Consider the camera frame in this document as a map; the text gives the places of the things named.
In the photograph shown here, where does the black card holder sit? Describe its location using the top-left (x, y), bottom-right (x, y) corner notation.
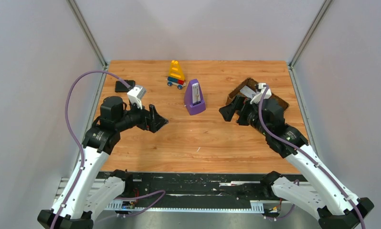
top-left (115, 80), bottom-right (136, 93)

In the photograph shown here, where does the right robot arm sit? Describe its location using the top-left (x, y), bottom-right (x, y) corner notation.
top-left (219, 95), bottom-right (374, 229)

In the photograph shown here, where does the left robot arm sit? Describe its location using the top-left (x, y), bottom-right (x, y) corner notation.
top-left (37, 96), bottom-right (169, 229)

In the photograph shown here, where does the white card in basket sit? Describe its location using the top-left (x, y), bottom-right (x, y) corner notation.
top-left (240, 85), bottom-right (257, 99)

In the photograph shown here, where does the brown woven basket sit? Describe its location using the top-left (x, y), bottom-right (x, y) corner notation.
top-left (225, 77), bottom-right (289, 111)

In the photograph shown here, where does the purple metronome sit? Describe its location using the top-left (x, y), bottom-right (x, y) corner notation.
top-left (184, 79), bottom-right (206, 115)

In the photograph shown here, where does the colourful toy block car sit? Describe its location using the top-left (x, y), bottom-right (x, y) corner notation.
top-left (167, 60), bottom-right (186, 90)

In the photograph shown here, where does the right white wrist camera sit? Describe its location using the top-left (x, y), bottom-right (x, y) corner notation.
top-left (250, 83), bottom-right (272, 104)

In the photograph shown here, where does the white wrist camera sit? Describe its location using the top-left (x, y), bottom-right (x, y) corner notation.
top-left (250, 83), bottom-right (272, 104)
top-left (127, 85), bottom-right (147, 109)

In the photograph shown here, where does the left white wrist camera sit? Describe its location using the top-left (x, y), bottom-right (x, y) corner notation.
top-left (127, 85), bottom-right (147, 109)

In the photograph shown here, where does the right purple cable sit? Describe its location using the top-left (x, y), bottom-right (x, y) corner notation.
top-left (257, 85), bottom-right (368, 229)

